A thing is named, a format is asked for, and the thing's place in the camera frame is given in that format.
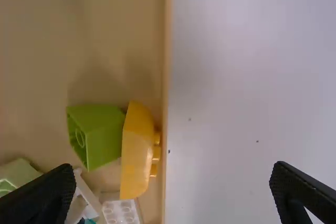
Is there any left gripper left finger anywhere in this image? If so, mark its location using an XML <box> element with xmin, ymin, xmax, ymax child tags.
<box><xmin>0</xmin><ymin>163</ymin><xmax>77</xmax><ymax>224</ymax></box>

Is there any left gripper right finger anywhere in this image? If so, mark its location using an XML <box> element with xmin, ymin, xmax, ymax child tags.
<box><xmin>269</xmin><ymin>161</ymin><xmax>336</xmax><ymax>224</ymax></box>

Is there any pale green printed toy brick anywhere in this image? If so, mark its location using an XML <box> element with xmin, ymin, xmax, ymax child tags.
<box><xmin>0</xmin><ymin>157</ymin><xmax>44</xmax><ymax>199</ymax></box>

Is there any white toy brick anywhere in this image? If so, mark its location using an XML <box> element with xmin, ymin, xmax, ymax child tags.
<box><xmin>65</xmin><ymin>167</ymin><xmax>103</xmax><ymax>224</ymax></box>

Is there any yellow toy brick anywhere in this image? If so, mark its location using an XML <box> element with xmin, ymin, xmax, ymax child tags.
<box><xmin>119</xmin><ymin>100</ymin><xmax>162</xmax><ymax>200</ymax></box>

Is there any tan tray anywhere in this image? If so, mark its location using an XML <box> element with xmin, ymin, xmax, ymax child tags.
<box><xmin>0</xmin><ymin>0</ymin><xmax>173</xmax><ymax>224</ymax></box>

